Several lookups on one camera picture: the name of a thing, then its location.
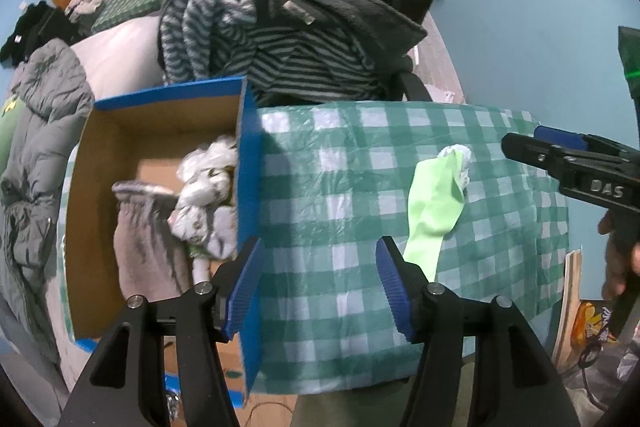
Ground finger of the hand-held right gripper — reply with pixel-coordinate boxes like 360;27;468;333
501;132;564;178
533;126;587;148

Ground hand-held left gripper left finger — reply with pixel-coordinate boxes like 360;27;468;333
57;236;266;427

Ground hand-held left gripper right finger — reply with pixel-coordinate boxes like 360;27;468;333
375;237;581;427

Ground grey sock ball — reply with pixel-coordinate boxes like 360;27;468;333
207;204;240;259

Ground light green sock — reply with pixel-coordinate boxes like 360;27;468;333
402;152;466;280

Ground grey fleece sock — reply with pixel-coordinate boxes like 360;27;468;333
111;180;193;303

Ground blue cardboard box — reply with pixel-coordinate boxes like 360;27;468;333
64;76;263;408

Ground person's right hand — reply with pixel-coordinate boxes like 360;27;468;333
597;209;640;304

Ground small white green sock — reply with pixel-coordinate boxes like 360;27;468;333
187;244;213;284

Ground white patterned sock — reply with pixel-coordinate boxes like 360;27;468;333
167;177;236;244

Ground wooden board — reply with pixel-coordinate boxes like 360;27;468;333
552;249;584;368

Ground person's olive trousers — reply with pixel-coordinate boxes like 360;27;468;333
290;362;476;427

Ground green checked tablecloth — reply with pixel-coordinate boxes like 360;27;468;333
250;101;571;395

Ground colourful snack packet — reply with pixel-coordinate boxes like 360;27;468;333
570;299;621;349

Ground clear plastic bag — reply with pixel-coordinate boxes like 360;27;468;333
562;342;638;427

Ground striped fleece garment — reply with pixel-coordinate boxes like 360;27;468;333
159;0;396;105

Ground grey puffer jacket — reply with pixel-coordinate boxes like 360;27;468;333
0;38;96;364

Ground white pillow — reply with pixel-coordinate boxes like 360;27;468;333
70;14;166;101

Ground green printed cloth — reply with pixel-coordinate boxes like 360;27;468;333
0;92;23;178

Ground pile of pale clothes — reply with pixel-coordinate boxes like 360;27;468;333
65;0;104;21

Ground black garment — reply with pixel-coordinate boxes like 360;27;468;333
0;2;83;65

